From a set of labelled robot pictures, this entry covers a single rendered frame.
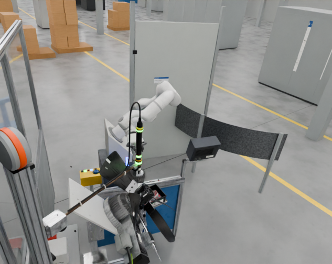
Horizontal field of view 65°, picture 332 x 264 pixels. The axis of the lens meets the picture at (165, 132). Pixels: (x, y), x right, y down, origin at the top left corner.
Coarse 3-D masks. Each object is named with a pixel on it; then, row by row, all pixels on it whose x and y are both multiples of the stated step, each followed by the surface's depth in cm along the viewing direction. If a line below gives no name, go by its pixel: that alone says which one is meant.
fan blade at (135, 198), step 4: (132, 196) 143; (136, 196) 151; (140, 196) 160; (132, 200) 142; (136, 200) 149; (132, 204) 140; (136, 204) 148; (132, 208) 139; (136, 208) 148; (132, 212) 138; (136, 212) 148; (136, 216) 150
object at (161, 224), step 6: (156, 210) 166; (150, 216) 173; (156, 216) 168; (156, 222) 171; (162, 222) 165; (162, 228) 169; (168, 228) 159; (168, 234) 164; (168, 240) 170; (174, 240) 160
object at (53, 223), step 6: (48, 216) 124; (54, 216) 125; (60, 216) 125; (66, 216) 126; (48, 222) 122; (54, 222) 122; (60, 222) 124; (66, 222) 127; (48, 228) 121; (54, 228) 122; (60, 228) 126; (48, 234) 122; (54, 234) 123
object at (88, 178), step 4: (80, 172) 205; (84, 172) 206; (88, 172) 206; (92, 172) 206; (80, 176) 202; (84, 176) 202; (88, 176) 202; (92, 176) 203; (96, 176) 204; (100, 176) 205; (80, 180) 201; (84, 180) 202; (88, 180) 203; (92, 180) 204; (96, 180) 206; (100, 180) 207; (84, 184) 204; (88, 184) 205; (92, 184) 206
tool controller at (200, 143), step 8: (216, 136) 235; (192, 144) 223; (200, 144) 224; (208, 144) 226; (216, 144) 228; (192, 152) 225; (200, 152) 227; (208, 152) 231; (216, 152) 236; (192, 160) 233
